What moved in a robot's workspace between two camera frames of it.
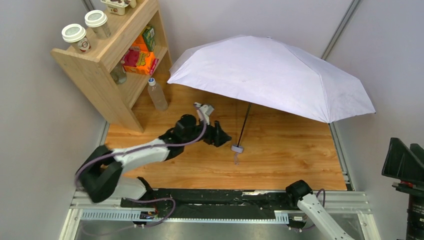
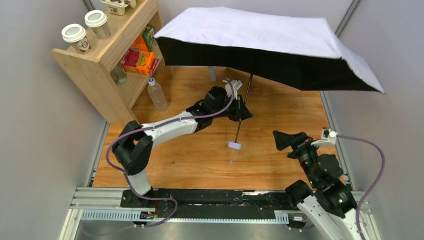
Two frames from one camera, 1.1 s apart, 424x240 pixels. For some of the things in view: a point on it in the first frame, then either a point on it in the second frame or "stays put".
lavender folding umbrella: x=265 y=69 → x=301 y=52
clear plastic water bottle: x=155 y=91 stays put
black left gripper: x=215 y=135 → x=239 y=108
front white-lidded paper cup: x=75 y=33 stays put
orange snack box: x=138 y=59 stays put
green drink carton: x=149 y=36 stays put
